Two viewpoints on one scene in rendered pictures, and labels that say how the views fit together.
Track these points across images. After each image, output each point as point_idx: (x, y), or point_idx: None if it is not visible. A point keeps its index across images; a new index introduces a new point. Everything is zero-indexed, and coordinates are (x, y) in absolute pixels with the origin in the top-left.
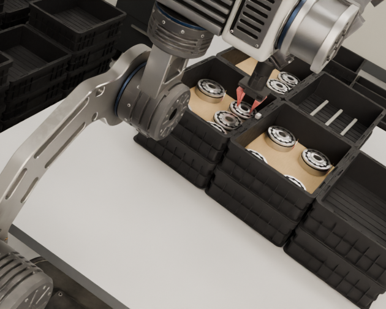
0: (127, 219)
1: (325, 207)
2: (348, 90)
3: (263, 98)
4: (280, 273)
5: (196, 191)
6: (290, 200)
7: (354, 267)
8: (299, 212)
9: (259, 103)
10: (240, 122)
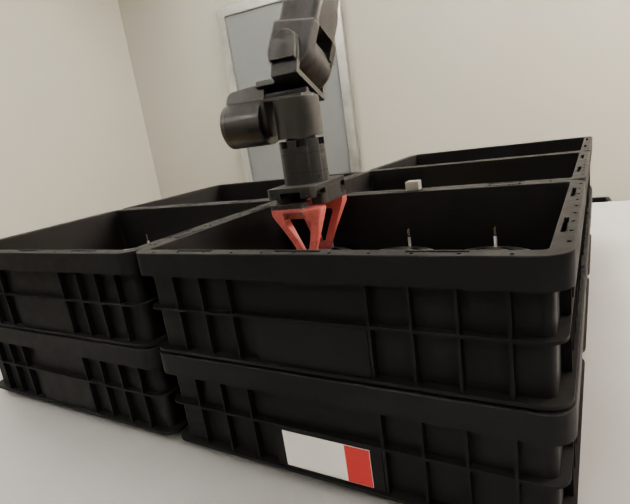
0: None
1: (590, 148)
2: (174, 201)
3: (344, 179)
4: None
5: (587, 371)
6: None
7: (591, 195)
8: None
9: (346, 196)
10: (387, 249)
